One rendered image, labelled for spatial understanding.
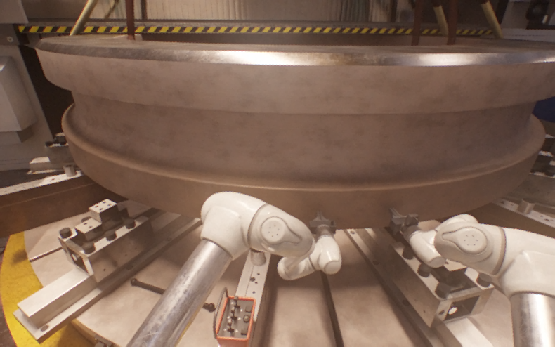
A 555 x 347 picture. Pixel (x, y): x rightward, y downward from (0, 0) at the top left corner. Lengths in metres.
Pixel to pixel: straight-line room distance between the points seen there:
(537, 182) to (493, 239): 2.75
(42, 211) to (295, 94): 2.53
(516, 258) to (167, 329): 0.84
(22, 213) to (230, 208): 2.57
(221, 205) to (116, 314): 1.47
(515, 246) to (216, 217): 0.76
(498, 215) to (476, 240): 1.93
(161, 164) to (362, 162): 1.17
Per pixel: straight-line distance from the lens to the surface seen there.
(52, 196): 3.13
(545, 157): 3.67
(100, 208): 2.16
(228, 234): 0.77
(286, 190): 1.48
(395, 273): 2.00
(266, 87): 1.30
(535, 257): 0.92
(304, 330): 1.89
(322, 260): 1.25
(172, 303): 0.77
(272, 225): 0.70
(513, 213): 2.74
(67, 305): 2.27
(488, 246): 0.87
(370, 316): 2.02
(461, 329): 1.98
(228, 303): 1.39
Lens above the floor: 1.89
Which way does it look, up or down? 28 degrees down
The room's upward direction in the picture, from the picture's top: 1 degrees clockwise
